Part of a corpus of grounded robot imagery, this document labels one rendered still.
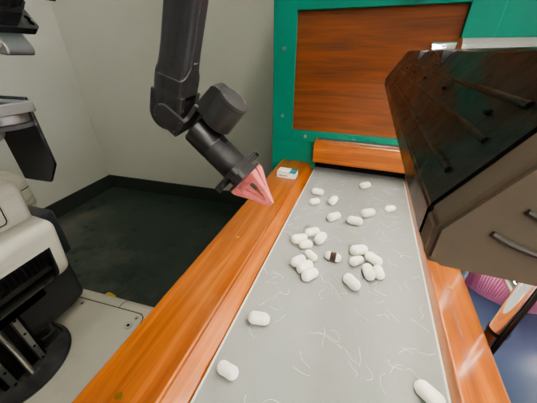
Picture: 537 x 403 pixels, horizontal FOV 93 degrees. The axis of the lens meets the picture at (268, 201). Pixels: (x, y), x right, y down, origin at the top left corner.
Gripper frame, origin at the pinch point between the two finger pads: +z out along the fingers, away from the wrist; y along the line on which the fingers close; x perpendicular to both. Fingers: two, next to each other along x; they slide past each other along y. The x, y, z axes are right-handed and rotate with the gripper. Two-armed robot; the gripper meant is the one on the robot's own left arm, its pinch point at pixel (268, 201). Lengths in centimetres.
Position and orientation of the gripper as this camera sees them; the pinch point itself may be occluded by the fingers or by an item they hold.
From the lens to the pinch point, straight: 50.9
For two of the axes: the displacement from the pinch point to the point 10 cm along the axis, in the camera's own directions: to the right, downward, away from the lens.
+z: 7.0, 7.1, 1.2
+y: 3.5, -4.8, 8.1
